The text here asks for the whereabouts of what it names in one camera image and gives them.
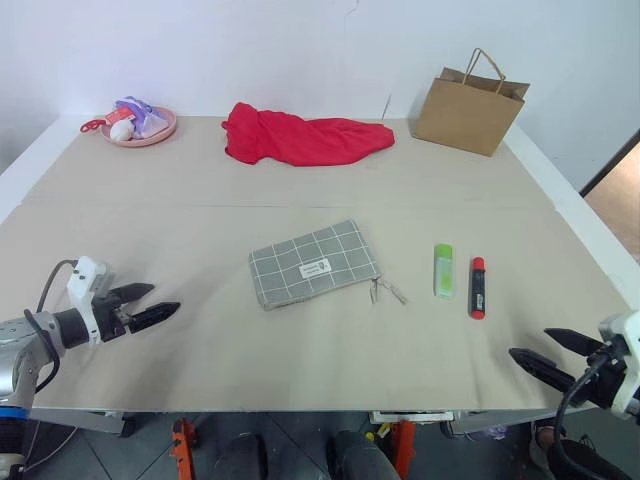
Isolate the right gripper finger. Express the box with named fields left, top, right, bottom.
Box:
left=543, top=327, right=604, bottom=357
left=508, top=347, right=577, bottom=396

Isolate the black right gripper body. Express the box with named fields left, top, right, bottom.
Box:
left=569, top=347, right=629, bottom=409

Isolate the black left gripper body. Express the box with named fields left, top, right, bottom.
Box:
left=92, top=288, right=134, bottom=344

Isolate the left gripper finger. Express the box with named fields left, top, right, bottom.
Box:
left=110, top=282, right=156, bottom=304
left=127, top=301, right=182, bottom=335

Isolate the grey checked pencil pouch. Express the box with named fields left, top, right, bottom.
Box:
left=248, top=218, right=409, bottom=312

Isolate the beige table mat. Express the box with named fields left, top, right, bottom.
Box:
left=0, top=199, right=635, bottom=414
left=19, top=114, right=559, bottom=211

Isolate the black marker with red caps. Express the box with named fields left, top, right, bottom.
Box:
left=468, top=256, right=488, bottom=322

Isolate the orange metal stand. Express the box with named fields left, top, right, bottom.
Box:
left=384, top=419, right=416, bottom=480
left=171, top=418, right=199, bottom=480

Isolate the brown wooden door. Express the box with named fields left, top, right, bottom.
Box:
left=579, top=137, right=640, bottom=261

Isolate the pink plate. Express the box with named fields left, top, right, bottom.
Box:
left=100, top=105, right=178, bottom=149

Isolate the purple white package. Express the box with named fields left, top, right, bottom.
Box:
left=113, top=95, right=169, bottom=140

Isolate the red cloth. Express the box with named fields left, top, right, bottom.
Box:
left=221, top=101, right=396, bottom=168

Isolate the brown paper bag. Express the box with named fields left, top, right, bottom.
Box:
left=410, top=47, right=531, bottom=158

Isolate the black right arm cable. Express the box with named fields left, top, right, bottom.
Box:
left=547, top=349, right=621, bottom=480

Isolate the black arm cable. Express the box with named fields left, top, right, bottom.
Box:
left=22, top=308, right=62, bottom=396
left=547, top=349, right=621, bottom=480

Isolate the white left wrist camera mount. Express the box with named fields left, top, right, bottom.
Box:
left=66, top=255, right=117, bottom=346

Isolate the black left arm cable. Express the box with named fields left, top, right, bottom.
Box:
left=22, top=308, right=62, bottom=396

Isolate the grey left camera cable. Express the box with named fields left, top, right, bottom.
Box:
left=35, top=258, right=79, bottom=316

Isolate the red handled tool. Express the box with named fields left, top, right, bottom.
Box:
left=79, top=109, right=134, bottom=134

